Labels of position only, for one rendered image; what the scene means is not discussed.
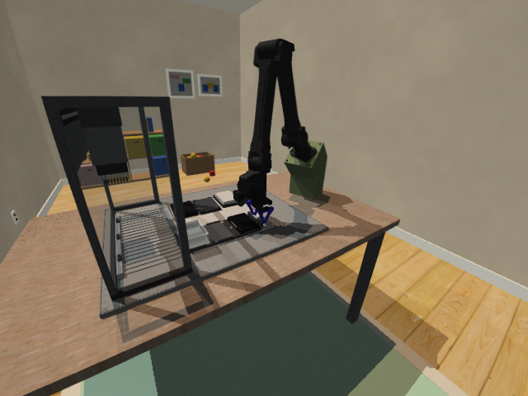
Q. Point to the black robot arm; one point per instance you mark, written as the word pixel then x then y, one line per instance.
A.
pixel 268 57

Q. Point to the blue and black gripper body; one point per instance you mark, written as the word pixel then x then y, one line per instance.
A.
pixel 259 206

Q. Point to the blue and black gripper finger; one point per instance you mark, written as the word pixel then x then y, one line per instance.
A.
pixel 267 216
pixel 249 206

